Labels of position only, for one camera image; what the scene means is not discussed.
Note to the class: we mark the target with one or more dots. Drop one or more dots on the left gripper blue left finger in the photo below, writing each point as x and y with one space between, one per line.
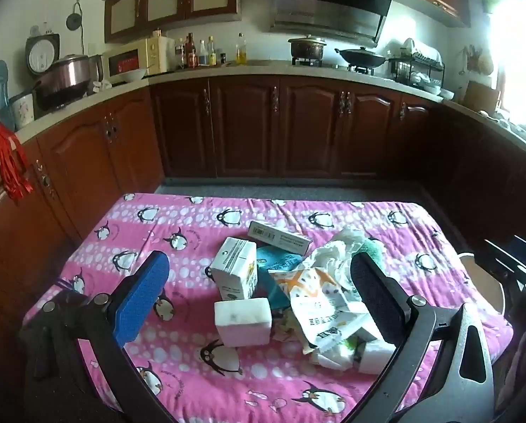
134 298

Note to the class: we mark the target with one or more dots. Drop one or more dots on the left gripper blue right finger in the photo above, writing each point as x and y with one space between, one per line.
385 300

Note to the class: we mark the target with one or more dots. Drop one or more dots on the green scrubbing cloth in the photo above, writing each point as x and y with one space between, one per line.
373 248

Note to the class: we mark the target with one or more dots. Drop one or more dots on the white star snack bag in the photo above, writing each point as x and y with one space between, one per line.
326 313

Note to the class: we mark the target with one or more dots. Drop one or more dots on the white plastic wrapper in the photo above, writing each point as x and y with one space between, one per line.
336 255

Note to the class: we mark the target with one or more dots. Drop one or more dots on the white green plastic bag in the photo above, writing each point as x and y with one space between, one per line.
340 357

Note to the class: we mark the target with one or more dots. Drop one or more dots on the white milk carton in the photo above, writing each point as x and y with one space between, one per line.
234 269

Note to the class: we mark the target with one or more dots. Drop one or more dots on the white foam block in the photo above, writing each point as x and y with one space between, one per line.
243 323

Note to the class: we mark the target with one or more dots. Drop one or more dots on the blue snack bag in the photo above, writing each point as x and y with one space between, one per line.
273 262

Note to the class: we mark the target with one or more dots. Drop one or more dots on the long grey white box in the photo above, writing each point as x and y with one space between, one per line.
281 238

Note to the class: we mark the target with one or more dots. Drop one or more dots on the small white box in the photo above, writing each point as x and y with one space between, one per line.
374 356

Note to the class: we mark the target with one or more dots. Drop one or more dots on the white round trash bin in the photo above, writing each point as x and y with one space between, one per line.
487 285

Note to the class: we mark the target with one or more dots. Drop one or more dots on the round kitchen scale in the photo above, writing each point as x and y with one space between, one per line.
41 52

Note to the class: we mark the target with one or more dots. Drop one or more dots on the pink penguin tablecloth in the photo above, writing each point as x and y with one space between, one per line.
196 309

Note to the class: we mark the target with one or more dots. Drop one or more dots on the dark wooden base cabinets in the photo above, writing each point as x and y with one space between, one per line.
249 126

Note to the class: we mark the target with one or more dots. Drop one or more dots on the red tassel ornament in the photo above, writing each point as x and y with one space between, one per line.
13 164

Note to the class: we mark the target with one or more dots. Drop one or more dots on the white floral mug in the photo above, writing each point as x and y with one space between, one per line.
22 108

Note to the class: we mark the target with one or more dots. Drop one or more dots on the silver rice cooker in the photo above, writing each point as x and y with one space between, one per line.
66 80

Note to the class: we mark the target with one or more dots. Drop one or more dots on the cream microwave oven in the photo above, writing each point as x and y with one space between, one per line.
154 54

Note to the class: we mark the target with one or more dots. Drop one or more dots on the dark sauce bottle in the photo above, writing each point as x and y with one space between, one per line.
190 50

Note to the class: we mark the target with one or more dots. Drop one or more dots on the black dish rack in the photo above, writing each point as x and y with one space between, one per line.
414 70

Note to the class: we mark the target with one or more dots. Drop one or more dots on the yellow oil bottle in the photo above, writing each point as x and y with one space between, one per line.
241 50

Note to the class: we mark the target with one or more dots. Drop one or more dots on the black wok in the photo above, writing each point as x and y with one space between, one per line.
361 58

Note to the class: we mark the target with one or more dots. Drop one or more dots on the dark cooking pot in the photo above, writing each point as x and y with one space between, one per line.
308 48

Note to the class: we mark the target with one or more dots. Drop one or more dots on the black range hood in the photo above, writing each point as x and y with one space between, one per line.
358 21

